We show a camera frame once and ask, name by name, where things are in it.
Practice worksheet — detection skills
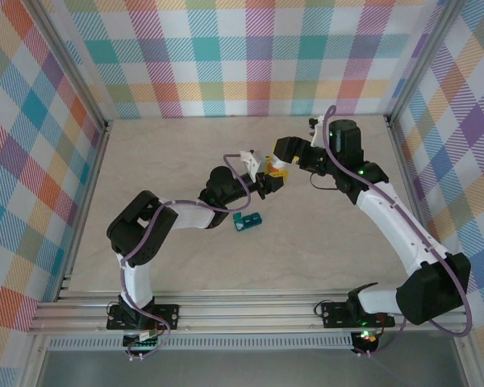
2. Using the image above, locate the teal toy block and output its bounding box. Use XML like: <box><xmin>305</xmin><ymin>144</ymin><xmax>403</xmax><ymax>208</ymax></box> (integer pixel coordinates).
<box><xmin>232</xmin><ymin>210</ymin><xmax>264</xmax><ymax>232</ymax></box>

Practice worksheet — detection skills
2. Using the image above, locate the green controller board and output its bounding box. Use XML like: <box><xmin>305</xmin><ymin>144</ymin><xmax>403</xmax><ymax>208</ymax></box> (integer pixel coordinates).
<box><xmin>123</xmin><ymin>332</ymin><xmax>162</xmax><ymax>352</ymax></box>

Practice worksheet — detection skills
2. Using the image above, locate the black controller with led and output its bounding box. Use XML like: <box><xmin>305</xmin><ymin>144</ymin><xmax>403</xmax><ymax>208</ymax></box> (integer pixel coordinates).
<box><xmin>353</xmin><ymin>329</ymin><xmax>382</xmax><ymax>355</ymax></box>

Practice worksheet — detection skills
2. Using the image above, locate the purple cable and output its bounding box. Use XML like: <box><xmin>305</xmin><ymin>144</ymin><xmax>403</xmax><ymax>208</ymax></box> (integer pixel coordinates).
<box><xmin>322</xmin><ymin>105</ymin><xmax>475</xmax><ymax>358</ymax></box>
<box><xmin>120</xmin><ymin>152</ymin><xmax>255</xmax><ymax>362</ymax></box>

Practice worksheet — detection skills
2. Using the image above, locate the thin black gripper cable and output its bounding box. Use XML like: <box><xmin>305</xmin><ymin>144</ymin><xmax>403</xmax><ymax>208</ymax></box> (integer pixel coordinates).
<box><xmin>309</xmin><ymin>173</ymin><xmax>340</xmax><ymax>193</ymax></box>

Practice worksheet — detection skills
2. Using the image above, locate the aluminium side rail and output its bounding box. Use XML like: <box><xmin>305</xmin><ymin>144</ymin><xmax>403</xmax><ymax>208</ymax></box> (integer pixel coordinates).
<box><xmin>382</xmin><ymin>114</ymin><xmax>449</xmax><ymax>298</ymax></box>
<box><xmin>23</xmin><ymin>120</ymin><xmax>112</xmax><ymax>335</ymax></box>

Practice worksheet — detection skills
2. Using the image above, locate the aluminium frame post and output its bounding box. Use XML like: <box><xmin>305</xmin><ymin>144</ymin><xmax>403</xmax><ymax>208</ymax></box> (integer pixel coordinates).
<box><xmin>30</xmin><ymin>0</ymin><xmax>114</xmax><ymax>132</ymax></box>
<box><xmin>382</xmin><ymin>0</ymin><xmax>467</xmax><ymax>122</ymax></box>

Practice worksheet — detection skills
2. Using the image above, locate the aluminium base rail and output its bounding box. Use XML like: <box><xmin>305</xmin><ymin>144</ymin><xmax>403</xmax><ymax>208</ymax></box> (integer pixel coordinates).
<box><xmin>27</xmin><ymin>288</ymin><xmax>473</xmax><ymax>334</ymax></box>

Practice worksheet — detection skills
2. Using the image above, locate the slotted grey cable duct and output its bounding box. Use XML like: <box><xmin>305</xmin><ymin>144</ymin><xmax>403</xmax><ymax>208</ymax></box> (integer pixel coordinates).
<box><xmin>48</xmin><ymin>337</ymin><xmax>354</xmax><ymax>352</ymax></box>

